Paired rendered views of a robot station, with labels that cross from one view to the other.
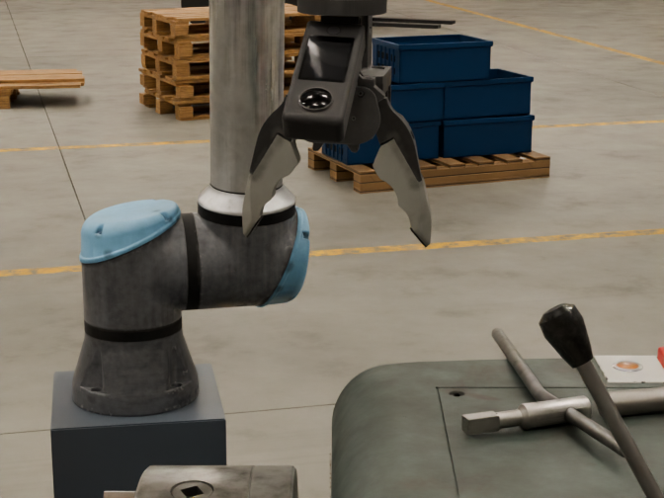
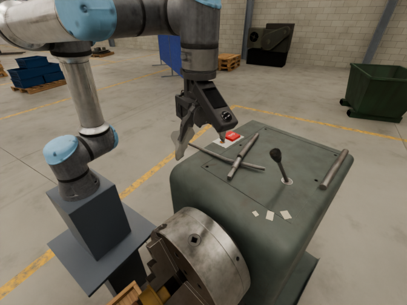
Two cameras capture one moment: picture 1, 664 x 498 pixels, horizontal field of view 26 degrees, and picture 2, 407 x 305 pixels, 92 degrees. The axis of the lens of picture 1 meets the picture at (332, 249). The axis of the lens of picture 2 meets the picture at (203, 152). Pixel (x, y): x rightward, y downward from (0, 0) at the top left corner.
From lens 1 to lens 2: 0.89 m
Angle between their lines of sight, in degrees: 45
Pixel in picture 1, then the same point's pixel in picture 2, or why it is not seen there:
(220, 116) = (82, 106)
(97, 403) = (76, 198)
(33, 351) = not seen: outside the picture
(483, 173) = (57, 84)
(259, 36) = (88, 78)
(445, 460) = (237, 190)
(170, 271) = (83, 156)
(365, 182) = (31, 91)
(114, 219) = (57, 149)
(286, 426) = not seen: hidden behind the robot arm
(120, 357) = (77, 184)
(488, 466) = (246, 187)
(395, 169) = not seen: hidden behind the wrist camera
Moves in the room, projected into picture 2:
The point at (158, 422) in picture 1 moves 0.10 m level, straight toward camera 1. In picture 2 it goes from (98, 194) to (112, 206)
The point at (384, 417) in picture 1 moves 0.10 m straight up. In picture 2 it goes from (205, 183) to (205, 158)
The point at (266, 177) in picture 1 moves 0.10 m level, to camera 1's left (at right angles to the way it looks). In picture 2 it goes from (185, 141) to (148, 160)
